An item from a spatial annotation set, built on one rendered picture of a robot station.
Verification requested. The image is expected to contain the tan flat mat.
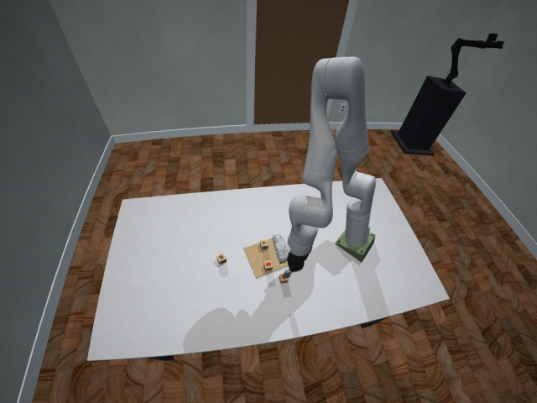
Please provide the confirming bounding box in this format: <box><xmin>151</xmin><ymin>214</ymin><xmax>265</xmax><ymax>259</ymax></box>
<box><xmin>244</xmin><ymin>238</ymin><xmax>288</xmax><ymax>278</ymax></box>

